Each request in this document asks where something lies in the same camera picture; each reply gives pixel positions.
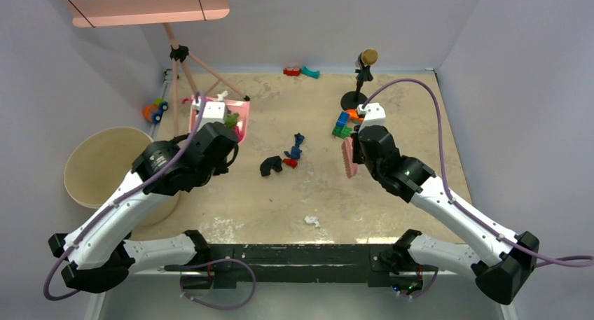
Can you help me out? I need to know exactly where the pink hand brush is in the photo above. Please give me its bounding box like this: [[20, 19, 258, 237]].
[[341, 137, 358, 179]]

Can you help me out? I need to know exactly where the green paper scrap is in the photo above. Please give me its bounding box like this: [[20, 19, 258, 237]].
[[225, 113, 240, 128]]

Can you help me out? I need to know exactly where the pink dustpan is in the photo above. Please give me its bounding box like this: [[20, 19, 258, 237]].
[[206, 96, 250, 143]]

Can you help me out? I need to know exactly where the small white paper scrap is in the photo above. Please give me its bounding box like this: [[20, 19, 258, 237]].
[[304, 215, 321, 228]]

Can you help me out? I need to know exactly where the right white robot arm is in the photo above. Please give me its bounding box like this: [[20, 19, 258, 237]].
[[351, 125, 540, 305]]

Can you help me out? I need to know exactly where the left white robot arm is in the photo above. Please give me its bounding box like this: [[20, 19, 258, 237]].
[[48, 123, 239, 293]]

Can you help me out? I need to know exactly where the green toy brick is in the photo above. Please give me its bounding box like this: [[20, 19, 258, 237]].
[[331, 125, 353, 139]]

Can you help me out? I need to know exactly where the orange horseshoe toy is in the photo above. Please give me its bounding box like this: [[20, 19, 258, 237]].
[[345, 109, 364, 124]]

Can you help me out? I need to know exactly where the blue toy brick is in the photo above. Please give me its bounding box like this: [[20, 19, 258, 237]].
[[336, 111, 350, 127]]

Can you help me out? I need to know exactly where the black stand gold microphone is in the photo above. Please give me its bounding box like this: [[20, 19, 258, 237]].
[[340, 48, 378, 111]]

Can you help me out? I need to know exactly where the orange blue toy car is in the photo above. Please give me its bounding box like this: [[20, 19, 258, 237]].
[[142, 98, 169, 125]]

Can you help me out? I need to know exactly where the teal curved toy piece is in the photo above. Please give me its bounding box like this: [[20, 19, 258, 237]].
[[301, 66, 320, 79]]

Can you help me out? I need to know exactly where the red toy block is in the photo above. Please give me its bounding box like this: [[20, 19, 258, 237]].
[[283, 67, 301, 76]]

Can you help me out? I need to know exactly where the beige round bucket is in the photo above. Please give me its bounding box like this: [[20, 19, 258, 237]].
[[63, 127, 153, 209]]

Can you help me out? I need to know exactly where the pink music stand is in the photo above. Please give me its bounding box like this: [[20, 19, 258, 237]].
[[53, 0, 251, 138]]

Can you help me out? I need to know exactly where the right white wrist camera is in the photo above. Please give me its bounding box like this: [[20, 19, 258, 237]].
[[357, 103, 386, 131]]

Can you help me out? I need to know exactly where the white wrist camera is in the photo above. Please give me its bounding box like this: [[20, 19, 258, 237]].
[[357, 103, 386, 131], [189, 100, 228, 130]]

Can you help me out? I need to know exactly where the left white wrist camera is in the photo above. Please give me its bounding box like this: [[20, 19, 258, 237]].
[[189, 100, 228, 130]]

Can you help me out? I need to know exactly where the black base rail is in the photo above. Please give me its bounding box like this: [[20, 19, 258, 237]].
[[165, 244, 436, 291]]

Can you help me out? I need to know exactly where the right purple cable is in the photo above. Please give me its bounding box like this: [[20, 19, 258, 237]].
[[361, 78, 594, 300]]

